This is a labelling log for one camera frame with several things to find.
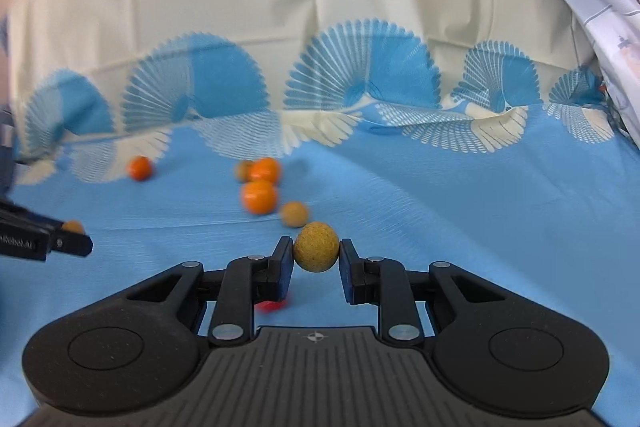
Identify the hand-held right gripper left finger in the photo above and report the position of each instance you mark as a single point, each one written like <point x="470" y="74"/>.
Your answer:
<point x="286" y="272"/>

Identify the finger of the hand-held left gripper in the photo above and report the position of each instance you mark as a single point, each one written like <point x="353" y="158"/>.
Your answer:
<point x="30" y="216"/>
<point x="72" y="245"/>

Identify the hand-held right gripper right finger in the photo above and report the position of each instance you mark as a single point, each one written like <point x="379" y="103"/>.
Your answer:
<point x="346" y="274"/>

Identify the tan longan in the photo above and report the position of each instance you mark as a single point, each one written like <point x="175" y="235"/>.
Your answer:
<point x="242" y="171"/>
<point x="73" y="227"/>
<point x="316" y="247"/>
<point x="294" y="213"/>

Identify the red cherry tomato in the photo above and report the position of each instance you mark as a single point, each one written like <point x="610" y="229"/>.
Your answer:
<point x="270" y="305"/>

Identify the orange mandarin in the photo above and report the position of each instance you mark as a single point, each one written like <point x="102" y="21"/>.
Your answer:
<point x="258" y="197"/>
<point x="139" y="168"/>
<point x="266" y="169"/>

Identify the blue cream fan-print cloth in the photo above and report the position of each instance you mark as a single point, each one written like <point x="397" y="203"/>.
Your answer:
<point x="450" y="207"/>

